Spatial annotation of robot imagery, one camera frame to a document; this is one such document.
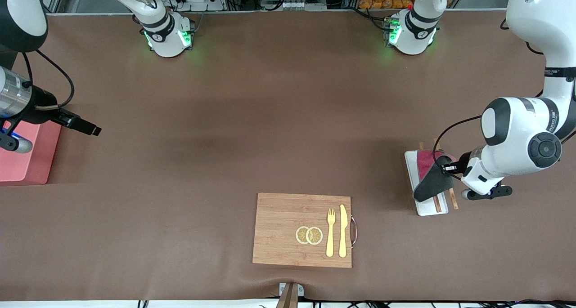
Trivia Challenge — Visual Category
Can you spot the grey and red cloth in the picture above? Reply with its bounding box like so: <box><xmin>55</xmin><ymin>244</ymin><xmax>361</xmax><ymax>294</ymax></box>
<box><xmin>412</xmin><ymin>149</ymin><xmax>457</xmax><ymax>204</ymax></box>

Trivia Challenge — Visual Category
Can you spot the white rectangular tray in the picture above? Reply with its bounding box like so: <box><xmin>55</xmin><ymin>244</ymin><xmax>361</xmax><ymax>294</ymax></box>
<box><xmin>404</xmin><ymin>149</ymin><xmax>450</xmax><ymax>217</ymax></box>

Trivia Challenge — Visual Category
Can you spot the pink plastic bin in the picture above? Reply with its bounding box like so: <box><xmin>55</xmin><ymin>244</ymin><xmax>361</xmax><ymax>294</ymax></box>
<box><xmin>0</xmin><ymin>119</ymin><xmax>63</xmax><ymax>186</ymax></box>

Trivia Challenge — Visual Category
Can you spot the yellow plastic knife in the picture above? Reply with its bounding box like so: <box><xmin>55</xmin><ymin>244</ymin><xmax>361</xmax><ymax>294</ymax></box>
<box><xmin>338</xmin><ymin>204</ymin><xmax>348</xmax><ymax>258</ymax></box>

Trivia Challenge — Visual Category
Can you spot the yellow plastic fork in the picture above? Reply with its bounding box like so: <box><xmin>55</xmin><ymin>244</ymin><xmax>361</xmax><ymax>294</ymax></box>
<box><xmin>326</xmin><ymin>208</ymin><xmax>336</xmax><ymax>258</ymax></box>

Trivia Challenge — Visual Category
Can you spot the white terminal block row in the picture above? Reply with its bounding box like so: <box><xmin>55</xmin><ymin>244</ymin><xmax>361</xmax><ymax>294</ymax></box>
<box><xmin>261</xmin><ymin>0</ymin><xmax>328</xmax><ymax>11</ymax></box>

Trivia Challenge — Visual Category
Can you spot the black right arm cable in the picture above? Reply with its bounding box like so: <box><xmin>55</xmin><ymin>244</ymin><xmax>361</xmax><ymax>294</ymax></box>
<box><xmin>22</xmin><ymin>49</ymin><xmax>75</xmax><ymax>110</ymax></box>

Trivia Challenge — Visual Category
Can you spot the bamboo cutting board metal handle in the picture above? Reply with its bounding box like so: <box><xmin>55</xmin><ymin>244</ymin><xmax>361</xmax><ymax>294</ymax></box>
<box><xmin>252</xmin><ymin>192</ymin><xmax>358</xmax><ymax>268</ymax></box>

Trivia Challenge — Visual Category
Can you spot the metal table edge bracket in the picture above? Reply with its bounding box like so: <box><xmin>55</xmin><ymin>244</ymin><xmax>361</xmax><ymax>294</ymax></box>
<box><xmin>279</xmin><ymin>282</ymin><xmax>305</xmax><ymax>298</ymax></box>

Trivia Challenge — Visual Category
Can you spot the brown angled post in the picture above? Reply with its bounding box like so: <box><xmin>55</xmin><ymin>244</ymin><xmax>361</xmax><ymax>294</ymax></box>
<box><xmin>275</xmin><ymin>283</ymin><xmax>299</xmax><ymax>308</ymax></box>

